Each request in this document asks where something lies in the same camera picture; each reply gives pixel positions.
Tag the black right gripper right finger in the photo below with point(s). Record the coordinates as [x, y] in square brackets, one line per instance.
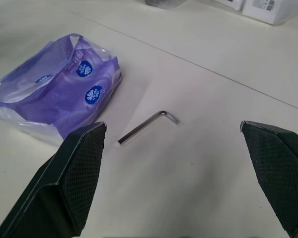
[275, 173]

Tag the white cardboard box with barcode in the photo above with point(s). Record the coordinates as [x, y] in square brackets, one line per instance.
[270, 10]

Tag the dark grey object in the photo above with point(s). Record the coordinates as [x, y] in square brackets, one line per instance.
[164, 2]

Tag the silver hex key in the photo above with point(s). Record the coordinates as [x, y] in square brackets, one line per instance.
[149, 127]

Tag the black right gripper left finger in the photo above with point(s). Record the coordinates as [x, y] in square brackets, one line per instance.
[72, 173]

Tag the purple tissue pack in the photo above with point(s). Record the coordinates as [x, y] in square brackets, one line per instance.
[57, 91]

